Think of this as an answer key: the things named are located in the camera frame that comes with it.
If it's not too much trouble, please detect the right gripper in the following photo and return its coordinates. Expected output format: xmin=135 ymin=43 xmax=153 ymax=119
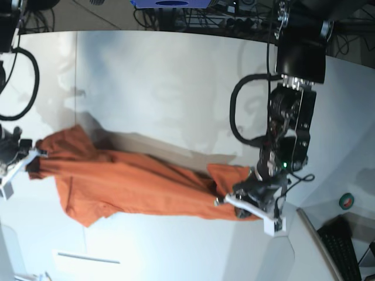
xmin=1 ymin=125 xmax=32 ymax=167

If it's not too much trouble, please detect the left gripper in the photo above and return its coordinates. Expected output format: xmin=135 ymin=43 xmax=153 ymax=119
xmin=233 ymin=163 xmax=290 ymax=213

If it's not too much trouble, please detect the orange t-shirt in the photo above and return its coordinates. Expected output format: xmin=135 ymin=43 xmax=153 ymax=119
xmin=26 ymin=125 xmax=250 ymax=227

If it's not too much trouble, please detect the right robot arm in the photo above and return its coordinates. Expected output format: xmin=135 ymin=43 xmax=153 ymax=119
xmin=1 ymin=1 xmax=40 ymax=168

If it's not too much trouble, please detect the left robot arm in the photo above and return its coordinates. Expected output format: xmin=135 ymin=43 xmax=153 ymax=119
xmin=229 ymin=1 xmax=333 ymax=218

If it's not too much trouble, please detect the green tape roll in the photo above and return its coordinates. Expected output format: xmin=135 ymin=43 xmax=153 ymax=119
xmin=339 ymin=193 xmax=354 ymax=210

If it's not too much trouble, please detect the black keyboard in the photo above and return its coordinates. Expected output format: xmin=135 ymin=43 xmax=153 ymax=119
xmin=318 ymin=216 xmax=362 ymax=281

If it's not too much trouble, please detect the white paper sheet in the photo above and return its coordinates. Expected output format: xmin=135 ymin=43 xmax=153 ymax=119
xmin=52 ymin=250 xmax=124 ymax=280

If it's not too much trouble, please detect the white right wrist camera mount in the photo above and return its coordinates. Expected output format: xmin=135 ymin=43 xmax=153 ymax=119
xmin=1 ymin=148 xmax=47 ymax=201

